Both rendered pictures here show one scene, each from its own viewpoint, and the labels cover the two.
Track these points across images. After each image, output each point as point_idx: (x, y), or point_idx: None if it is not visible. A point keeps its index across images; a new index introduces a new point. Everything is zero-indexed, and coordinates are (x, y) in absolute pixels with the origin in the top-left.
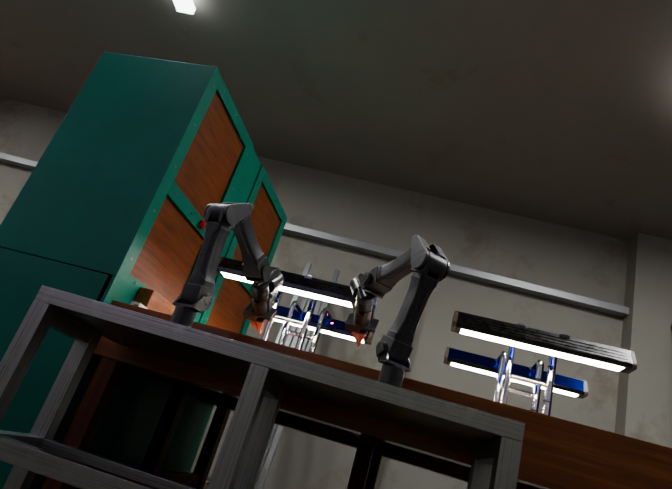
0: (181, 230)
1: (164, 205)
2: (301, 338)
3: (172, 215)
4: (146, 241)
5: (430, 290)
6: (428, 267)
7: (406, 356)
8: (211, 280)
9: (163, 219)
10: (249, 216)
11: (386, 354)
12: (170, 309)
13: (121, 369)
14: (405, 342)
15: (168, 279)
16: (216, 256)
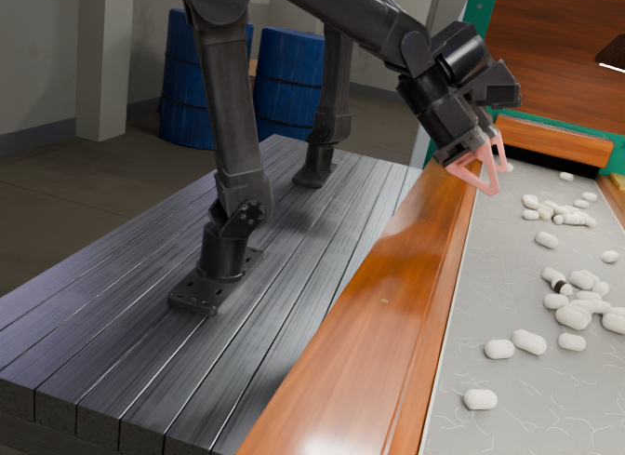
0: (582, 8)
1: None
2: None
3: None
4: (490, 50)
5: (202, 59)
6: (185, 7)
7: (225, 207)
8: (327, 103)
9: (518, 8)
10: None
11: (214, 201)
12: (558, 138)
13: None
14: (221, 180)
15: (579, 92)
16: (331, 70)
